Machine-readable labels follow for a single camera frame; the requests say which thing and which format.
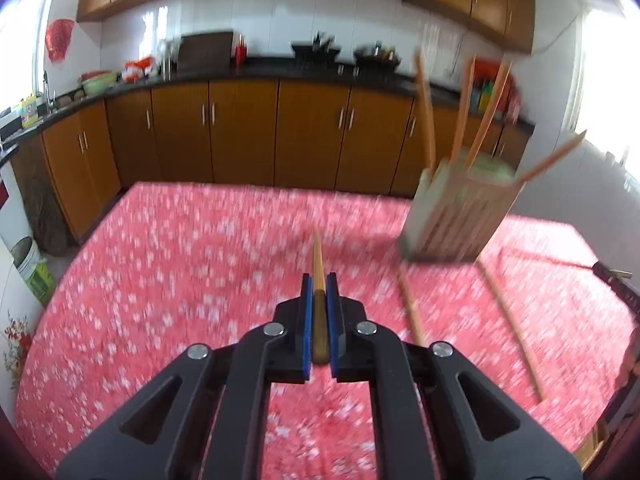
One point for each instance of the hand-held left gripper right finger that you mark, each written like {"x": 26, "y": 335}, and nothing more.
{"x": 333, "y": 330}

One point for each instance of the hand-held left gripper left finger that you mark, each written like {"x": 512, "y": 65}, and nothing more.
{"x": 307, "y": 330}

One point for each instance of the wooden chopstick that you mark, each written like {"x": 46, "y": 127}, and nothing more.
{"x": 492, "y": 107}
{"x": 462, "y": 110}
{"x": 507, "y": 327}
{"x": 411, "y": 305}
{"x": 552, "y": 156}
{"x": 426, "y": 110}
{"x": 318, "y": 270}

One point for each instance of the beige perforated utensil holder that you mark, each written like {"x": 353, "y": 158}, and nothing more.
{"x": 460, "y": 215}

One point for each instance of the red floral tablecloth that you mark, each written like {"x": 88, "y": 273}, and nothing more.
{"x": 175, "y": 270}

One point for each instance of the wooden base cabinets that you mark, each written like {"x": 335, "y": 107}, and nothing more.
{"x": 240, "y": 130}

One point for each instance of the black kitchen countertop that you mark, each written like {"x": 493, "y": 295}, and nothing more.
{"x": 260, "y": 69}

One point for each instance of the lidded wok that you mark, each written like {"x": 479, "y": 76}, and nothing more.
{"x": 377, "y": 57}

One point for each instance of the black wok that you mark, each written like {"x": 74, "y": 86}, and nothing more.
{"x": 316, "y": 50}

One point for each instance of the white plastic bucket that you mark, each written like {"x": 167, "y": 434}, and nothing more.
{"x": 31, "y": 267}

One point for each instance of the small red bottle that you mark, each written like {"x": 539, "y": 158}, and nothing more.
{"x": 240, "y": 52}

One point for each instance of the bamboo chair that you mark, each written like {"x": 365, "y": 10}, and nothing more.
{"x": 595, "y": 447}

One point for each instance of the dark chair back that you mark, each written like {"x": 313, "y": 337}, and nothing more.
{"x": 617, "y": 285}

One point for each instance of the condiment bottles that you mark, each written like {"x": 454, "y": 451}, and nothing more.
{"x": 510, "y": 102}

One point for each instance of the red artificial flowers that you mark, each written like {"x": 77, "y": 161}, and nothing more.
{"x": 16, "y": 345}

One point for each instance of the dark cutting board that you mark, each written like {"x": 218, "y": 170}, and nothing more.
{"x": 205, "y": 51}

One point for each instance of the glass jar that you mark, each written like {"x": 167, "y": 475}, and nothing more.
{"x": 168, "y": 60}

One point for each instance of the red bag on condiments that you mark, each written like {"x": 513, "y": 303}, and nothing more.
{"x": 487, "y": 67}

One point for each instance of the red and white bag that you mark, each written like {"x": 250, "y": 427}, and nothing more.
{"x": 139, "y": 67}

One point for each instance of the green bowl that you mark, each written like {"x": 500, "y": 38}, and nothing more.
{"x": 99, "y": 84}

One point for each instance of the metal faucet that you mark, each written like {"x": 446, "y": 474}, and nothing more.
{"x": 48, "y": 92}

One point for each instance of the yellow detergent bottle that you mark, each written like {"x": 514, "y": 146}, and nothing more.
{"x": 30, "y": 112}

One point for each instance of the large bright window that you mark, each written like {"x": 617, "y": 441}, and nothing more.
{"x": 607, "y": 100}

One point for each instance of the hanging red plastic bag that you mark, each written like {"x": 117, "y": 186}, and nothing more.
{"x": 60, "y": 40}

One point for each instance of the small side window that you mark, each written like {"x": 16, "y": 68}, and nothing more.
{"x": 22, "y": 45}

